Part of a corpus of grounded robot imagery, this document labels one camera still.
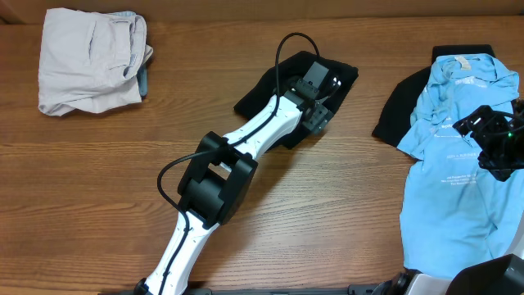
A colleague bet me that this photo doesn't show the black t-shirt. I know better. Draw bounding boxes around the black t-shirt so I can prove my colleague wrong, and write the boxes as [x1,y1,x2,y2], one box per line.
[233,51,359,149]

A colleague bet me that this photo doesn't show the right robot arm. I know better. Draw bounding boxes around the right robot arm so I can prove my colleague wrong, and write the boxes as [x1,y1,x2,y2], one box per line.
[398,97,523,294]

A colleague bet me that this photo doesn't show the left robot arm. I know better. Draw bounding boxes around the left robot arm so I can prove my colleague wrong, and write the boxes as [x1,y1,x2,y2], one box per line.
[133,61,346,294]

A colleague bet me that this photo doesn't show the light blue t-shirt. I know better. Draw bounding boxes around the light blue t-shirt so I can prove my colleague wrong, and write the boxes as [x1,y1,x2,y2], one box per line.
[395,52,524,279]

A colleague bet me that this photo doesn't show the beige folded trousers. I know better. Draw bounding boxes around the beige folded trousers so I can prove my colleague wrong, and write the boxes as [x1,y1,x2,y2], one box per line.
[38,8,148,116]

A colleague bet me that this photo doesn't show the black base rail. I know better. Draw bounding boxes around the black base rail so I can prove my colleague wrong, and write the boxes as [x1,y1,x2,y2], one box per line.
[97,283,410,295]

